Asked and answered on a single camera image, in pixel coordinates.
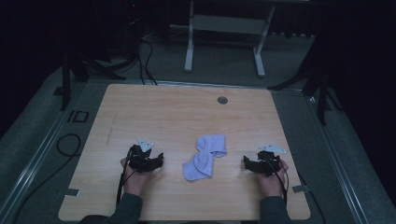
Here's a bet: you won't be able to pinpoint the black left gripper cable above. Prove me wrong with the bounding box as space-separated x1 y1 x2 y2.
115 146 137 207

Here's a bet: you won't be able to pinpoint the person's left hand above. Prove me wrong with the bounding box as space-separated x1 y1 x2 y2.
120 157 154 198

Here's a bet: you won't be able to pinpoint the black metal stand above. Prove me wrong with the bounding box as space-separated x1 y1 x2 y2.
53 52 127 112
266 36 344 127

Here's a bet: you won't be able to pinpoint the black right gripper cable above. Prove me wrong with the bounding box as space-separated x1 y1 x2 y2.
264 152 290 206

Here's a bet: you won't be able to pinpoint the white metal table frame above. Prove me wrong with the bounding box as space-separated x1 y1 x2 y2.
184 0 276 78

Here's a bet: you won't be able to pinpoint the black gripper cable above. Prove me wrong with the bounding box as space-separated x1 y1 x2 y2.
264 152 290 206
115 146 137 207

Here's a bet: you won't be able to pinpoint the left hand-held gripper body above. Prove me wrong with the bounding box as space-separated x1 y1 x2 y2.
127 137 157 174

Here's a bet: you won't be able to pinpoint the metal floor rail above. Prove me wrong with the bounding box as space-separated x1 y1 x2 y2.
0 83 92 224
306 92 372 224

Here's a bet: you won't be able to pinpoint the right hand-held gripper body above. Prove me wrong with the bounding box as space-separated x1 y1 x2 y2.
254 143 288 177

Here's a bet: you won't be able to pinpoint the person's right hand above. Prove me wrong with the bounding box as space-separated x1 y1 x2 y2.
254 159 290 198

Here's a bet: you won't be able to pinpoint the black floor cable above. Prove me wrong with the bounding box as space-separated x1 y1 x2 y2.
12 133 82 218

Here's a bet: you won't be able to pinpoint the black background cables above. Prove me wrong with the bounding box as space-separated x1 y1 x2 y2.
135 38 159 86

